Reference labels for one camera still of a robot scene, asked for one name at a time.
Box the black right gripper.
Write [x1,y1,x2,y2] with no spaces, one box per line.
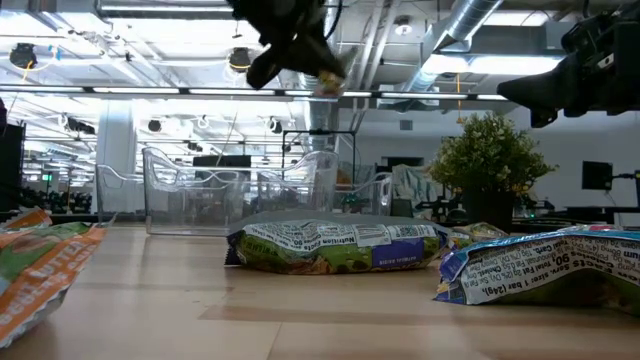
[497,19,619,116]

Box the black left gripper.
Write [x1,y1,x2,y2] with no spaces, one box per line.
[227,0,347,80]

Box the blue granola bar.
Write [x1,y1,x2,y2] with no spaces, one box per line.
[224,209,449,276]
[433,224,640,317]

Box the small potted green plant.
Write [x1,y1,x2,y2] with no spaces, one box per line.
[428,110,559,235]

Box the small black monitor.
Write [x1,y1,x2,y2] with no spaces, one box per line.
[581,160,614,191]

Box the dark background desk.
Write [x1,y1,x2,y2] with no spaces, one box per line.
[564,203,640,226]

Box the wide black monitor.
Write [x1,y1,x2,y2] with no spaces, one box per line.
[192,154,253,169]

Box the clear plastic bin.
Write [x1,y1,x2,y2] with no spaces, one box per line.
[94,163,151,224]
[334,172,394,217]
[142,146,341,237]

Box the pale green tarp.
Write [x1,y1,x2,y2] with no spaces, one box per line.
[391,163,432,207]

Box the long ceiling light strip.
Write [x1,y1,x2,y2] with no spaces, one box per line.
[0,84,509,103]

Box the white pillar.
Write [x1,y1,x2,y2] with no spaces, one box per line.
[96,99,138,169]

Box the tall black cabinet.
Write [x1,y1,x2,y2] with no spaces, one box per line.
[0,97,26,214]

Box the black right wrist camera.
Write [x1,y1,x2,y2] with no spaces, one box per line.
[528,105,559,129]

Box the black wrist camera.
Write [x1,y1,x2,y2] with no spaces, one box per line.
[246,45,282,92]
[528,105,559,129]

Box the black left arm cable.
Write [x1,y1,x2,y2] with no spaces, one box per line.
[323,0,344,40]

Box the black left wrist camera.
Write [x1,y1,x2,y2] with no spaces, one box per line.
[246,45,282,92]

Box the vertical silver ventilation duct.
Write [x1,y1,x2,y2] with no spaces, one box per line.
[305,97,341,151]

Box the black hanging cable reel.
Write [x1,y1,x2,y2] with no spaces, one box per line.
[228,46,253,74]
[8,42,39,70]

